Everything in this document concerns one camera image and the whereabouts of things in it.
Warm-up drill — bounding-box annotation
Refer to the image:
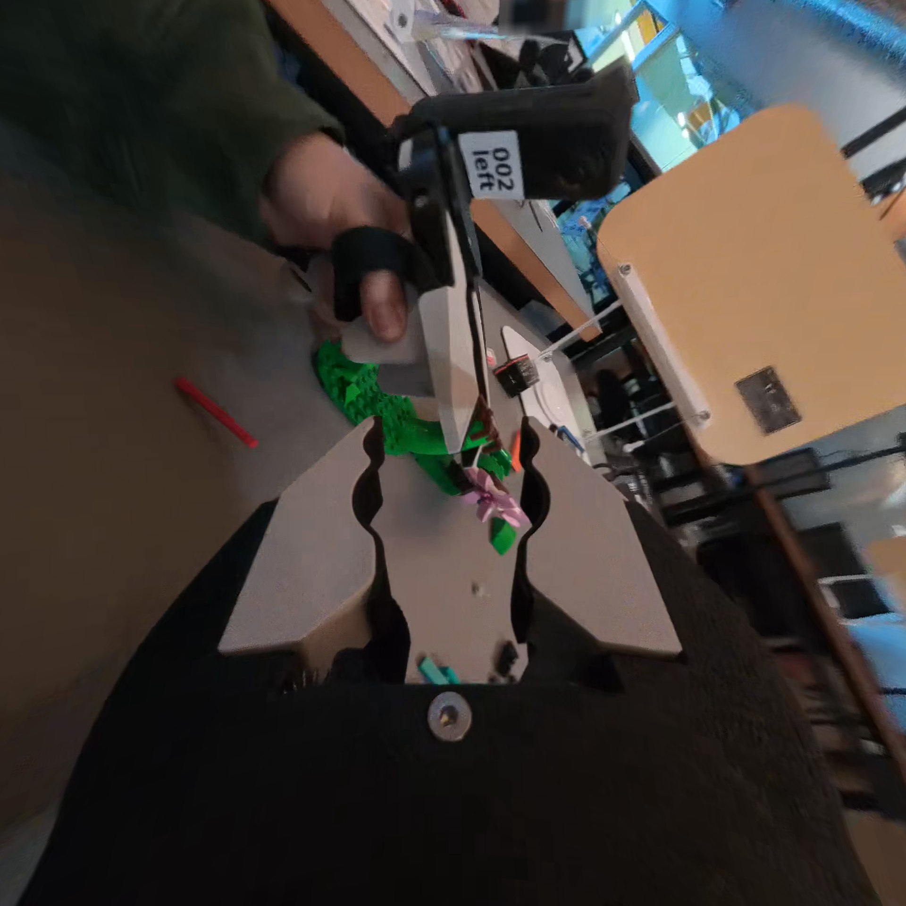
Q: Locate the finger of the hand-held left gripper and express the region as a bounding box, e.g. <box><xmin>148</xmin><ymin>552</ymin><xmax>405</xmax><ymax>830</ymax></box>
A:
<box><xmin>467</xmin><ymin>283</ymin><xmax>496</xmax><ymax>436</ymax></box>
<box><xmin>416</xmin><ymin>205</ymin><xmax>482</xmax><ymax>455</ymax></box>

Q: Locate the green lego baseplate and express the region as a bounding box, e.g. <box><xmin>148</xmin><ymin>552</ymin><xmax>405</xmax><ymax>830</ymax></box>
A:
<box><xmin>315</xmin><ymin>338</ymin><xmax>514</xmax><ymax>496</ymax></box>

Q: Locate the person's left forearm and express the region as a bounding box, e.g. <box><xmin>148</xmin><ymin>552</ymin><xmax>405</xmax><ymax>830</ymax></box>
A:
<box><xmin>0</xmin><ymin>0</ymin><xmax>348</xmax><ymax>249</ymax></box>

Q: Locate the pink lego flower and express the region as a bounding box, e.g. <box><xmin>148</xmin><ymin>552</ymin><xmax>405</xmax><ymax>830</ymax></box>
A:
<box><xmin>461</xmin><ymin>467</ymin><xmax>532</xmax><ymax>528</ymax></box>

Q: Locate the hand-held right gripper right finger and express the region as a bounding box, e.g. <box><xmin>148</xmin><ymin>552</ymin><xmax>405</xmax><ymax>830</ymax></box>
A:
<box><xmin>510</xmin><ymin>416</ymin><xmax>685</xmax><ymax>686</ymax></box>

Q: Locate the wooden board stand white base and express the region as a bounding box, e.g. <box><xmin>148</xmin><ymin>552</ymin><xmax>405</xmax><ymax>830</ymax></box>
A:
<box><xmin>499</xmin><ymin>102</ymin><xmax>906</xmax><ymax>471</ymax></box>

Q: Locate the blue ventilation duct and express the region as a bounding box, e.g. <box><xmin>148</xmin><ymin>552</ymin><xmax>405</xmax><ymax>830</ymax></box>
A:
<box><xmin>665</xmin><ymin>0</ymin><xmax>906</xmax><ymax>121</ymax></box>

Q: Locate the red lego rod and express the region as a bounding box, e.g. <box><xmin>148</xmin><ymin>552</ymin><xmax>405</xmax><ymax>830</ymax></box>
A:
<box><xmin>173</xmin><ymin>377</ymin><xmax>259</xmax><ymax>449</ymax></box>

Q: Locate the person's left hand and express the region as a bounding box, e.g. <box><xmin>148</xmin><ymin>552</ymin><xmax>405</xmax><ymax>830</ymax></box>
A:
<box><xmin>258</xmin><ymin>131</ymin><xmax>419</xmax><ymax>344</ymax></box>

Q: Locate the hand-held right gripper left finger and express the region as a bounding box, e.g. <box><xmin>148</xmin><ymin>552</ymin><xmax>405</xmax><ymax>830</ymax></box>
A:
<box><xmin>218</xmin><ymin>416</ymin><xmax>411</xmax><ymax>686</ymax></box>

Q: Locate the black battery red label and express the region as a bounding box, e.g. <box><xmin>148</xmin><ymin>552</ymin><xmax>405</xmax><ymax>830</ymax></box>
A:
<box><xmin>494</xmin><ymin>352</ymin><xmax>542</xmax><ymax>399</ymax></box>

